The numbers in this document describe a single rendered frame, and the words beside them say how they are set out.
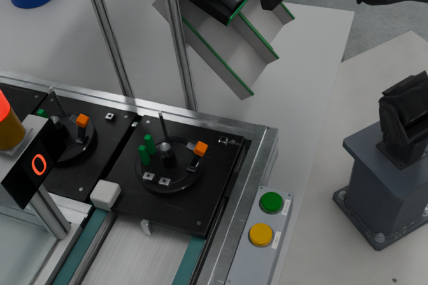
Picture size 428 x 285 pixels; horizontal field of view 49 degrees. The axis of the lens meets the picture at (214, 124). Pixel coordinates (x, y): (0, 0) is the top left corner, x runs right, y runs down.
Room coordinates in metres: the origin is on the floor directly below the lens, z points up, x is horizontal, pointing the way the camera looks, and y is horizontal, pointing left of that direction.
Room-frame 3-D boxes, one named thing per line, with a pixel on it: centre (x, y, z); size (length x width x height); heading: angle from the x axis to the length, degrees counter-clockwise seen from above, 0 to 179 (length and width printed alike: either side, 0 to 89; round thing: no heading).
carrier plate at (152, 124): (0.56, 0.10, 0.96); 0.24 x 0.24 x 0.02; 64
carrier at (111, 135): (0.68, 0.33, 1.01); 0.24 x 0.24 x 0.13; 64
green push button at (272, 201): (0.46, -0.09, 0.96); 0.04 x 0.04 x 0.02
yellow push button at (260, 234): (0.39, -0.06, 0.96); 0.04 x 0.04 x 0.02
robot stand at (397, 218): (0.47, -0.32, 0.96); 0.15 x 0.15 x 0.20; 22
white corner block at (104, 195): (0.52, 0.23, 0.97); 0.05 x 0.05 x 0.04; 64
